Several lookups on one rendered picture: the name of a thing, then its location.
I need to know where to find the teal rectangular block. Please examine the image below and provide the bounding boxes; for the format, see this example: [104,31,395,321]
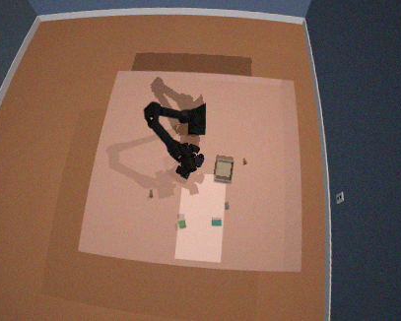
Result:
[212,220,223,226]

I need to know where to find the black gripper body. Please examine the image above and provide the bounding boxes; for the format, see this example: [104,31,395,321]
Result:
[176,144,200,177]

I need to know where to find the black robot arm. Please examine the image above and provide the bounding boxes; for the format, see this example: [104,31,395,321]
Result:
[144,101,204,173]

